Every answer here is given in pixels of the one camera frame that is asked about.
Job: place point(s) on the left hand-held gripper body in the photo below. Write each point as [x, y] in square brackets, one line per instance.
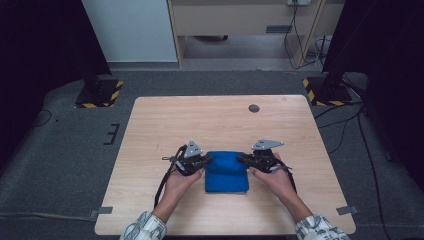
[190, 163]

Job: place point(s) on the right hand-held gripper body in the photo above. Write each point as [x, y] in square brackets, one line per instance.
[265, 160]

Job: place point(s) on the blue towel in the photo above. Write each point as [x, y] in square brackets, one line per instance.
[226, 176]

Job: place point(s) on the person's left hand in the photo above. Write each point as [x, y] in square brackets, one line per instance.
[180, 186]

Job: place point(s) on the person's right hand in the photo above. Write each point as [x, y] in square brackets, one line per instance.
[276, 183]

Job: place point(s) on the grey round table grommet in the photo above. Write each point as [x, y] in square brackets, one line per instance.
[254, 108]

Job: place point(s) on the black stand base striped edge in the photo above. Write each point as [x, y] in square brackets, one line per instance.
[328, 93]
[100, 95]

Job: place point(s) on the grey tape piece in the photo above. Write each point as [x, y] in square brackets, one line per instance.
[347, 210]
[101, 211]

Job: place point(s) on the dark round object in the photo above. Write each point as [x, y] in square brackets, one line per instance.
[210, 38]

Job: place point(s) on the dark grey rectangular plate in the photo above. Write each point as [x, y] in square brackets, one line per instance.
[278, 29]

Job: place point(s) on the light wooden desk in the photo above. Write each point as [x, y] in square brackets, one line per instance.
[233, 18]

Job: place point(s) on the white cabinet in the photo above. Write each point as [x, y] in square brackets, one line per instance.
[130, 30]

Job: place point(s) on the white power strip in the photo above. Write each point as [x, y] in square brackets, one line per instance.
[299, 2]

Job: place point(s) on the dark curtain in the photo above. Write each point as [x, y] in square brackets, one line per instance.
[40, 50]
[393, 50]

